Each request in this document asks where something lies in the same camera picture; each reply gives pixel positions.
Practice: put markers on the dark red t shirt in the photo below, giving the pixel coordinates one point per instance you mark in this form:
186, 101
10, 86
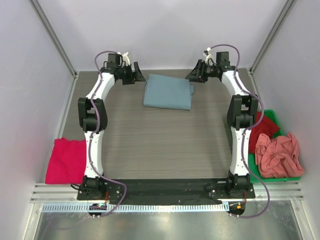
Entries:
268, 126

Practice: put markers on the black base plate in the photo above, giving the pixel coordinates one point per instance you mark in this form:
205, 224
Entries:
165, 192

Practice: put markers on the left aluminium frame post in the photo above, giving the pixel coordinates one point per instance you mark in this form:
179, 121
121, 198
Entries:
52, 35

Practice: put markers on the folded magenta t shirt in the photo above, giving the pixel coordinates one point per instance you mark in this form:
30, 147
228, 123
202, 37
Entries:
67, 162

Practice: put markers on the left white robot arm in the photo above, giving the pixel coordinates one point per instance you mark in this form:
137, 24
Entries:
93, 118

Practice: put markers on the salmon pink t shirt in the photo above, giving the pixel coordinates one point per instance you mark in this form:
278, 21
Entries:
278, 157

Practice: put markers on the aluminium frame post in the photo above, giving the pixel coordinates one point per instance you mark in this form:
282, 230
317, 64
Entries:
284, 12
52, 35

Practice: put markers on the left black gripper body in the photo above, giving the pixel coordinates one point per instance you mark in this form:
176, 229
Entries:
126, 74

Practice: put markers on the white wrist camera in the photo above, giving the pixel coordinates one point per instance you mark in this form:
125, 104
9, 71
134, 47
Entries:
209, 59
124, 59

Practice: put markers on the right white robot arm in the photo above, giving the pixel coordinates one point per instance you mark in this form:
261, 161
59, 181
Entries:
241, 116

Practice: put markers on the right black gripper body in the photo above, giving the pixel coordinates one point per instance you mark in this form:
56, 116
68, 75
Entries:
200, 71

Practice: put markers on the white slotted cable duct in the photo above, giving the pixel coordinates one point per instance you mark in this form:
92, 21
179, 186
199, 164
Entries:
100, 208

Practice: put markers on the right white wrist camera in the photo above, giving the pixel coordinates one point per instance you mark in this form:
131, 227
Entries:
209, 59

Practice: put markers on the blue-grey t shirt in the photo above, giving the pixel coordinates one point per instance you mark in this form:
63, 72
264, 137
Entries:
168, 92

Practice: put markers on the right aluminium frame post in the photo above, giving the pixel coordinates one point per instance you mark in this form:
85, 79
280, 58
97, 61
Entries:
284, 12

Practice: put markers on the green plastic tray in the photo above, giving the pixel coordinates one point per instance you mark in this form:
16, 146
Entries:
253, 167

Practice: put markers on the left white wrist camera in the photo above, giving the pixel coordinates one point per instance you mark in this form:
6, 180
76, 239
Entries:
124, 59

